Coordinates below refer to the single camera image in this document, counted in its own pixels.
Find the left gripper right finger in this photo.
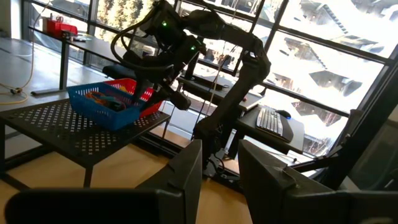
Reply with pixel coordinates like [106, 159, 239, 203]
[238, 139, 398, 224]

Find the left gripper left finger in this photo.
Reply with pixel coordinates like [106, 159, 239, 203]
[136, 139, 203, 224]

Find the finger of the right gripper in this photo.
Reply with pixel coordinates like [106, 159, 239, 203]
[145, 86, 166, 109]
[132, 79, 147, 104]

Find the red plastic basket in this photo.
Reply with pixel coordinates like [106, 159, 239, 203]
[104, 77, 164, 119]

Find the blue plastic basket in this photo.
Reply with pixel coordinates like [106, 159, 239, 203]
[67, 82, 147, 131]

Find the orange rubber band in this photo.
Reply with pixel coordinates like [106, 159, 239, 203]
[85, 90, 107, 102]

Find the dark grey desk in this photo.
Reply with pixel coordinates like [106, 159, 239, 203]
[176, 75, 264, 112]
[228, 105, 306, 159]

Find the white office table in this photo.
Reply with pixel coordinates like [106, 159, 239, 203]
[29, 26, 127, 96]

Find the black white computer keyboard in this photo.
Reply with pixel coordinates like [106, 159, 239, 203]
[255, 106, 295, 144]

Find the black computer mouse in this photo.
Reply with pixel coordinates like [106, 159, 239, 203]
[275, 109, 292, 120]

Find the black mesh metal shelf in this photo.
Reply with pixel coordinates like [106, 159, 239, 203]
[0, 98, 172, 189]

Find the red plastic bin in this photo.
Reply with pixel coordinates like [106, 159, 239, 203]
[45, 17, 79, 39]

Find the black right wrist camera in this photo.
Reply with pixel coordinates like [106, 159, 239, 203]
[147, 1, 187, 47]

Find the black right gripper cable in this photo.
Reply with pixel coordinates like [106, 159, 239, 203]
[109, 5, 175, 73]

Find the yellow floor cable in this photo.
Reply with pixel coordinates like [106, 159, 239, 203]
[18, 0, 53, 90]

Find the black rig upright post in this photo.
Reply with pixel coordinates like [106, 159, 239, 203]
[290, 60, 398, 191]

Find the pale yellow power cable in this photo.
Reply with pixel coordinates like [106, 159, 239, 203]
[0, 83, 29, 106]

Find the black window frame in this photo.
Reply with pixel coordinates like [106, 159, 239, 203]
[21, 0, 398, 118]

